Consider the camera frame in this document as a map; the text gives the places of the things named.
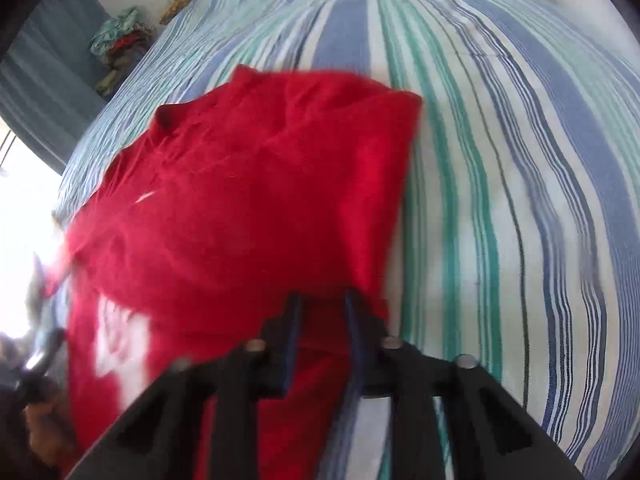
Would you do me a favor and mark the blue curtain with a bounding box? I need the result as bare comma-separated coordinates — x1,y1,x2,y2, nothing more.
0,0,108,176

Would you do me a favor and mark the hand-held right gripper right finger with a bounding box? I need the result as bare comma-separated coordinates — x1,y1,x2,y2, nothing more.
320,287,586,480

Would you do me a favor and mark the pile of colourful clothes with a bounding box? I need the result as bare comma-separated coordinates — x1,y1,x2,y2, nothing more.
89,6,156,100

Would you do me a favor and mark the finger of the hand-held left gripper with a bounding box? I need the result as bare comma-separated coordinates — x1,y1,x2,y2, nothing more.
27,254,58,331

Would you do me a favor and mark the striped bedspread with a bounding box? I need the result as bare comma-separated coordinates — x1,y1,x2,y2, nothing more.
52,0,640,480

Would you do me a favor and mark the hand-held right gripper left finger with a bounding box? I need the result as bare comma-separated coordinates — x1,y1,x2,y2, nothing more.
65,292,306,480

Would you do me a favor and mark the red sweater with white rabbit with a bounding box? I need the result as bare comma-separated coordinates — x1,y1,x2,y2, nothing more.
42,65,423,480

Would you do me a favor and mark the person's left hand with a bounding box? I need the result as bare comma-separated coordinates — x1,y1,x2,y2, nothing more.
22,400,78,467

